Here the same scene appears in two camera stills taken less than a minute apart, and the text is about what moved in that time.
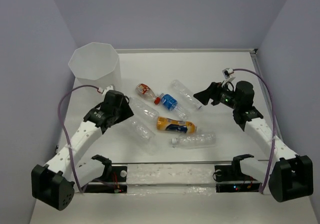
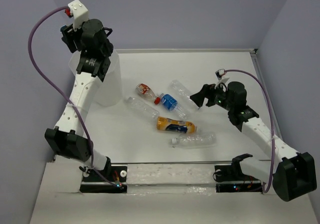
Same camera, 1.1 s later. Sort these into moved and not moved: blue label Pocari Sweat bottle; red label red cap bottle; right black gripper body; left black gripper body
Moved: left black gripper body
Not moved: blue label Pocari Sweat bottle; right black gripper body; red label red cap bottle
